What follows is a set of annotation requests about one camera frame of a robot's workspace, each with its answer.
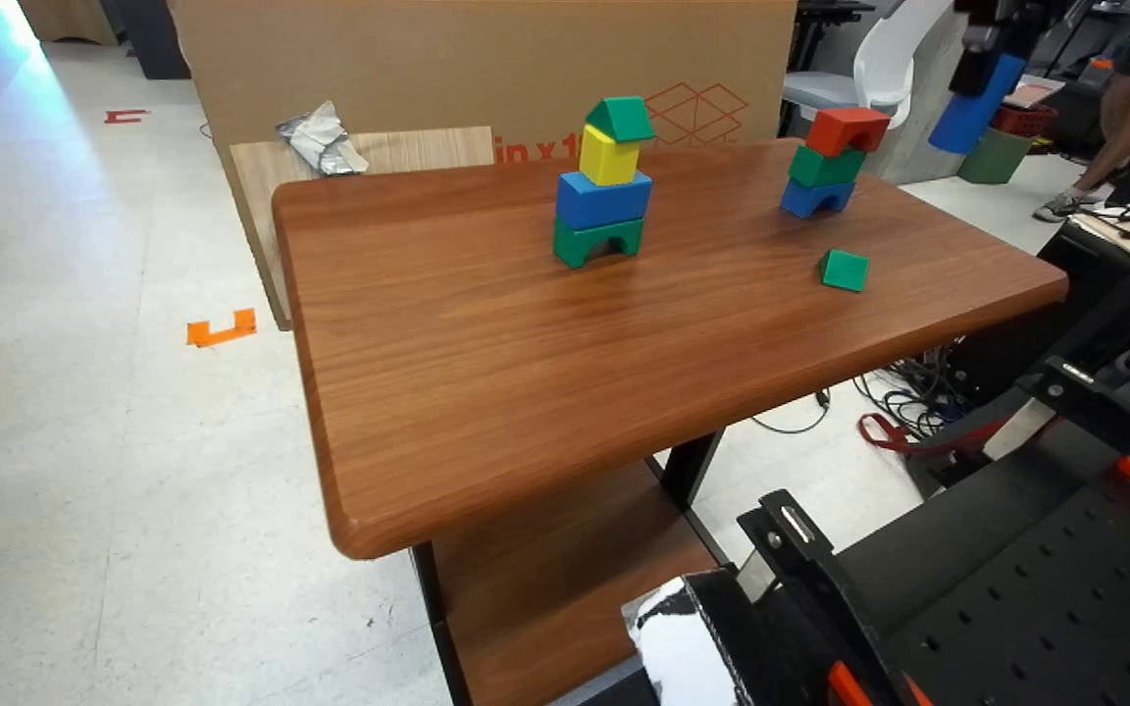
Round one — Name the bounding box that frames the orange arch block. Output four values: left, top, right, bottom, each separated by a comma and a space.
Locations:
810, 108, 891, 156

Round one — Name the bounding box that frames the green middle block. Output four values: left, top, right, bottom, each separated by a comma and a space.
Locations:
789, 143, 869, 189

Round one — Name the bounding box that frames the blue arch block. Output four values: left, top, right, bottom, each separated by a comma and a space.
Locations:
780, 181, 854, 221

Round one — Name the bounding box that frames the small green cube block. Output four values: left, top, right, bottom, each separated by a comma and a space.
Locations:
822, 249, 873, 295

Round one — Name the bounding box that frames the green triangle roof block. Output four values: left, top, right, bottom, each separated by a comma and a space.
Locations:
590, 95, 655, 143

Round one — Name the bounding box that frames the yellow cube block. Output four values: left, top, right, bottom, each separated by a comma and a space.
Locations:
580, 125, 641, 189

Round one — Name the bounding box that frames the blue rectangular block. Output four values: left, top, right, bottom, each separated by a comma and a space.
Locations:
556, 172, 652, 228

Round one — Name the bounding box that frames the green arch block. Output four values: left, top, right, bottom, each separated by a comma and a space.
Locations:
555, 221, 642, 269

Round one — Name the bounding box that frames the green bucket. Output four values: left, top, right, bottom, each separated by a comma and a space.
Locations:
958, 128, 1027, 183

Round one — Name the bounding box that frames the large cardboard box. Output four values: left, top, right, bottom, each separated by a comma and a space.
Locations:
168, 0, 797, 160

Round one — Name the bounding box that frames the crumpled white plastic bag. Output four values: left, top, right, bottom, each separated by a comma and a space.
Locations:
278, 103, 368, 176

